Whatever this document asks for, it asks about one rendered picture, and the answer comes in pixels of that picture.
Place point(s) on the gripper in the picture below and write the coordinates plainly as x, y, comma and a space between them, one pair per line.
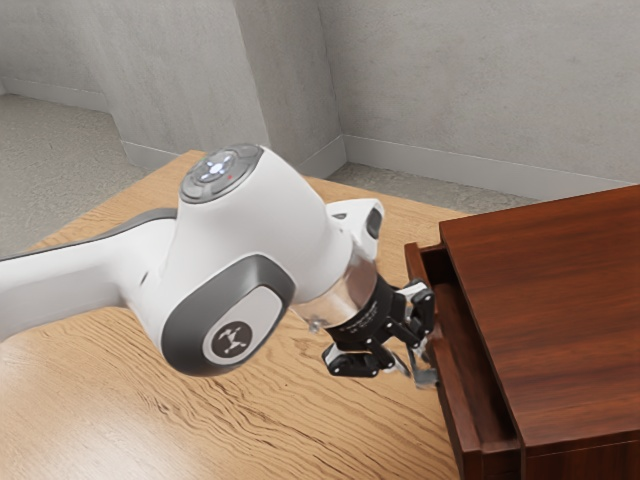
372, 312

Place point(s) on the dark brown wooden drawer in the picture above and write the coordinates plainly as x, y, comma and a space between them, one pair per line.
452, 360

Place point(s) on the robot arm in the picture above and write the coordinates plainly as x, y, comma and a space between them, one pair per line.
250, 220

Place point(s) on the dark brown wooden cabinet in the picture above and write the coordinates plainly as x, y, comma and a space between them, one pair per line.
560, 320

